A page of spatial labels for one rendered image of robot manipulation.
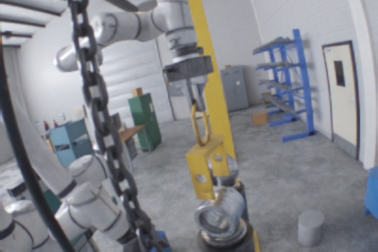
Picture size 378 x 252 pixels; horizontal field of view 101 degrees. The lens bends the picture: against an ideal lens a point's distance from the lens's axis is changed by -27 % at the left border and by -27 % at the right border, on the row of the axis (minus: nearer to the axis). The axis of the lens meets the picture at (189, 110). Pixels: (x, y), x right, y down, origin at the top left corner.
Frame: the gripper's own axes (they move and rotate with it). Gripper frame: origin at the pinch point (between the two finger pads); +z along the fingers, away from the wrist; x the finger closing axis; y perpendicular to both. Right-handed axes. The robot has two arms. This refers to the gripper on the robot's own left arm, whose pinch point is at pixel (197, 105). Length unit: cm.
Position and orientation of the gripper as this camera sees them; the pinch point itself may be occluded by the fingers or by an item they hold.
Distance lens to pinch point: 62.0
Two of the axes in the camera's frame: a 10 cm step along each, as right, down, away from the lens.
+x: 8.6, -1.2, -4.9
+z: 2.2, 9.6, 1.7
